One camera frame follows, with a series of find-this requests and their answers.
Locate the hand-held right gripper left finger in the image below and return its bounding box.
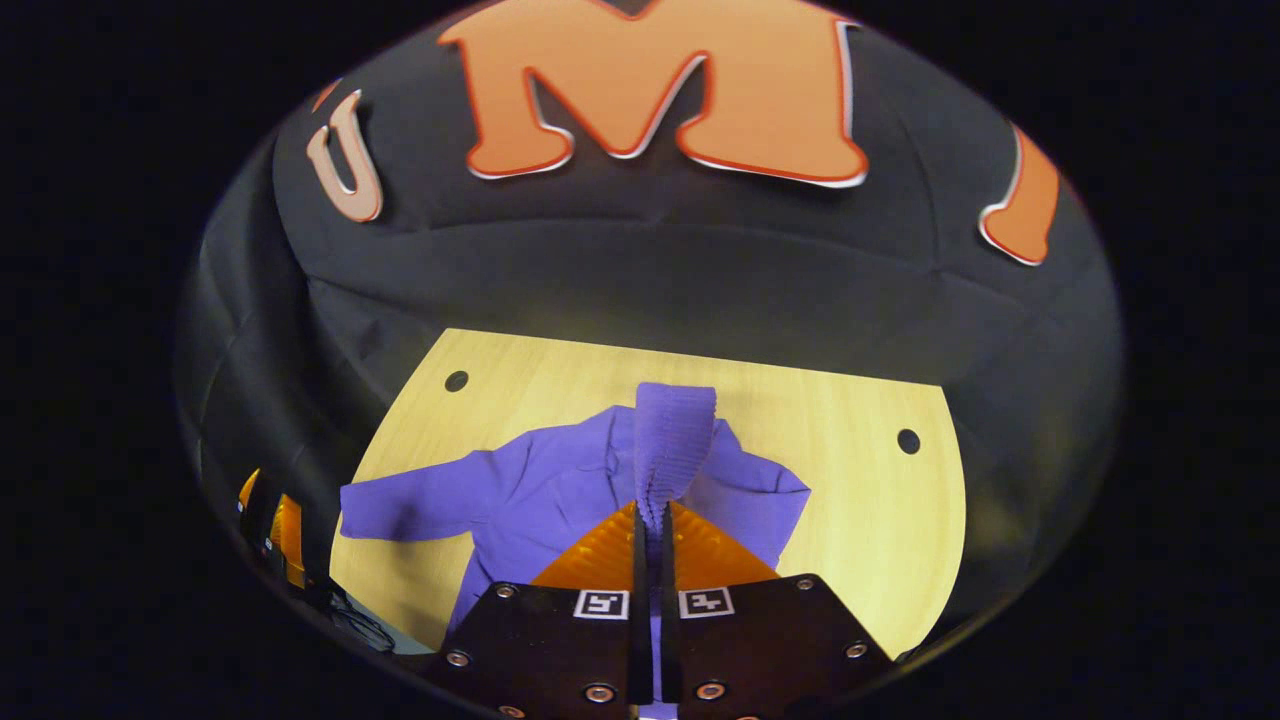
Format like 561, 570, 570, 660
430, 500, 654, 720

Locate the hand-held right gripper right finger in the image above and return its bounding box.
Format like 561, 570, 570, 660
659, 500, 896, 720

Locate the purple button shirt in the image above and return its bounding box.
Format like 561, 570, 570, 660
340, 383, 811, 720

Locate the black cable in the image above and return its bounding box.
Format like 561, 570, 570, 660
312, 578, 398, 653

